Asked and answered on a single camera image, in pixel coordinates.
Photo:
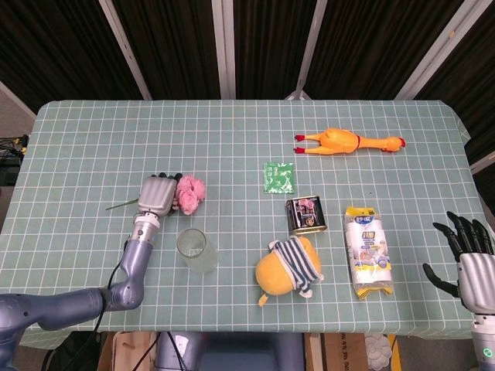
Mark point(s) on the black and silver left hand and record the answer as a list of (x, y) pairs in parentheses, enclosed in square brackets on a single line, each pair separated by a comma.
[(156, 195)]

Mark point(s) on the black and silver right hand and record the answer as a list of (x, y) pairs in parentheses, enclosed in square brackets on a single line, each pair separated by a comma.
[(477, 282)]

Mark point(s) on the pink rose bouquet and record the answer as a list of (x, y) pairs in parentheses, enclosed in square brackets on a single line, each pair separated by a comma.
[(191, 193)]

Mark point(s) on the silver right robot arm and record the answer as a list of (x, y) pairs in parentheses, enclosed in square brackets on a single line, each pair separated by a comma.
[(485, 344)]

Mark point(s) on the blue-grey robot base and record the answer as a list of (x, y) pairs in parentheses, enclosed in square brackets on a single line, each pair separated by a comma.
[(232, 351)]

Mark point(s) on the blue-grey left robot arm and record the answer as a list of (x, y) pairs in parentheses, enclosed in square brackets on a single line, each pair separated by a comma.
[(133, 266)]

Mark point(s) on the green grid-patterned table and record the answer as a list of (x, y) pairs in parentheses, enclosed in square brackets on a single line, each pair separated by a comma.
[(116, 135)]

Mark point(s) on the clear glass cup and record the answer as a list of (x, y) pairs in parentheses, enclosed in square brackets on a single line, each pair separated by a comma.
[(199, 255)]

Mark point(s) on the yellow pack of white rolls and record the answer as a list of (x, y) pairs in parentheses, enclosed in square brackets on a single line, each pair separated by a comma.
[(369, 251)]

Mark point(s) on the green sachet packet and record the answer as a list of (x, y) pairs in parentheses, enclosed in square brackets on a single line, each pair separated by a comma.
[(278, 177)]

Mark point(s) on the yellow plush toy striped shirt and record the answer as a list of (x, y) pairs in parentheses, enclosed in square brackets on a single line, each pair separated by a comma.
[(278, 274)]

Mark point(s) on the black tin can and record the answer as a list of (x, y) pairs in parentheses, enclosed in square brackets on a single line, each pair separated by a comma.
[(305, 214)]

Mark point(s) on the black pleated curtain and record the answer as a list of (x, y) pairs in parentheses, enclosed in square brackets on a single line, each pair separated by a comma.
[(178, 46)]

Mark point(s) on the brown cardboard box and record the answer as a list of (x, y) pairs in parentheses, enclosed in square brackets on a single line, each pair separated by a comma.
[(344, 353)]

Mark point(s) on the light wooden board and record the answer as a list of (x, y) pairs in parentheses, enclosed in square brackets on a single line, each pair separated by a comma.
[(127, 351)]

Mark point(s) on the black bag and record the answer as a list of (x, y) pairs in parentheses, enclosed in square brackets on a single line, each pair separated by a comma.
[(77, 353)]

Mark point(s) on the orange rubber chicken toy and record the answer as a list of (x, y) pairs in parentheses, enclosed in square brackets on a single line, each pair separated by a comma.
[(338, 141)]

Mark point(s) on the white frame post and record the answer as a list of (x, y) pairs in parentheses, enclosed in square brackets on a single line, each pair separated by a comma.
[(225, 50), (309, 50), (437, 54), (125, 50), (483, 162)]

